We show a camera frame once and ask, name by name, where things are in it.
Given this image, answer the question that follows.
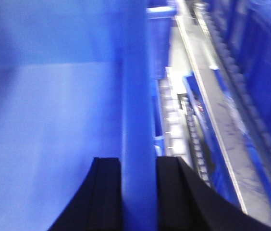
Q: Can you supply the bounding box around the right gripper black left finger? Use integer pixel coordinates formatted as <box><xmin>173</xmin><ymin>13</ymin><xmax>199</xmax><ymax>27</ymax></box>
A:
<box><xmin>49</xmin><ymin>157</ymin><xmax>123</xmax><ymax>231</ymax></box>

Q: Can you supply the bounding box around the large light blue bin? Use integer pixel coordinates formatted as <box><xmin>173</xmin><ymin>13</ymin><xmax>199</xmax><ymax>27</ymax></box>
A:
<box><xmin>0</xmin><ymin>0</ymin><xmax>177</xmax><ymax>231</ymax></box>

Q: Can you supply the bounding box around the stainless steel shelf rail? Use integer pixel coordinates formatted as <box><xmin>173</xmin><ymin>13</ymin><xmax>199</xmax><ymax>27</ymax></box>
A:
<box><xmin>175</xmin><ymin>0</ymin><xmax>271</xmax><ymax>217</ymax></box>

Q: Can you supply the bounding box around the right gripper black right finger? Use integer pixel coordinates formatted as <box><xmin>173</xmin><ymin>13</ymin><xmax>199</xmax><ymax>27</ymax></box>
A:
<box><xmin>156</xmin><ymin>156</ymin><xmax>271</xmax><ymax>231</ymax></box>

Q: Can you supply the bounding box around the right white roller track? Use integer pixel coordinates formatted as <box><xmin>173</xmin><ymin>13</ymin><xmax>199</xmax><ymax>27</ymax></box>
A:
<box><xmin>205</xmin><ymin>0</ymin><xmax>271</xmax><ymax>191</ymax></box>

